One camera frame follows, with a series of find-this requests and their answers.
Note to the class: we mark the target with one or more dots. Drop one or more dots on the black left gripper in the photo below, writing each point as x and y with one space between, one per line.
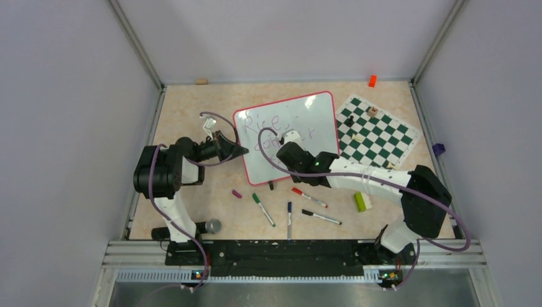
226 149

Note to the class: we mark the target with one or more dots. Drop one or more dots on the purple marker cap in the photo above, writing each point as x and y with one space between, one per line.
236 194

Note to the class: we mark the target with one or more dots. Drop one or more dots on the pink framed whiteboard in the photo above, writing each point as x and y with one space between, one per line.
311 115

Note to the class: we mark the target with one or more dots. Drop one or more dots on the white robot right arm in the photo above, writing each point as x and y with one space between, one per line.
419 193

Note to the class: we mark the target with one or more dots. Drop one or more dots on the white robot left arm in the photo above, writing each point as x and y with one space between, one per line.
160 173

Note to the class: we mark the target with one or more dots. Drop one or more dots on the green cap whiteboard marker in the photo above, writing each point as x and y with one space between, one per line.
263 209

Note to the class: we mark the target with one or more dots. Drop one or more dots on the red cap whiteboard marker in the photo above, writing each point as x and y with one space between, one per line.
301 193

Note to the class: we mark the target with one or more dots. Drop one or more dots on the blue cap whiteboard marker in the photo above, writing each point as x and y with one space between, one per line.
289 224

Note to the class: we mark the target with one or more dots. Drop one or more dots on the black cap whiteboard marker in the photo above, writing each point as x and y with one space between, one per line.
309 213

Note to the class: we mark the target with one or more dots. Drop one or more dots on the wooden cork piece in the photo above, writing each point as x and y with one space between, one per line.
202 81

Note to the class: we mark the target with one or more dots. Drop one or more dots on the black grey microphone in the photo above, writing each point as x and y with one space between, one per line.
212 226

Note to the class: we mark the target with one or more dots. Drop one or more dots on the white chess piece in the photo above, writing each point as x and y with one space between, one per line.
358 138
392 166

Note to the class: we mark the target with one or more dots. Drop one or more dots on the green white chessboard mat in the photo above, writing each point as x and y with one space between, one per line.
388 138

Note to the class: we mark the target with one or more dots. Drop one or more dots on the green white toy brick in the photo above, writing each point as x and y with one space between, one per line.
362 202

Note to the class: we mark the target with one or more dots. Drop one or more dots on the wooden cube on chessboard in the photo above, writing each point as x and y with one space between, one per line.
372 112

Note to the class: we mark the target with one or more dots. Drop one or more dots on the orange block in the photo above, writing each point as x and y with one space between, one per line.
372 81

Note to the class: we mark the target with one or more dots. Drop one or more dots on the purple block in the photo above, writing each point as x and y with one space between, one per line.
438 149

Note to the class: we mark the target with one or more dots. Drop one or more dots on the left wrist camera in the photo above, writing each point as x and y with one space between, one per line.
209 124

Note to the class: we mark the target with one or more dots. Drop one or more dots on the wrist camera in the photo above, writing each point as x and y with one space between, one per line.
291 136
209 124

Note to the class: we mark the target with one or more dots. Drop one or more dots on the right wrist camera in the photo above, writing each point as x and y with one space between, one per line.
291 136

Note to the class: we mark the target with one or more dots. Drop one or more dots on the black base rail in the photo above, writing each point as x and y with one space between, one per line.
257 261

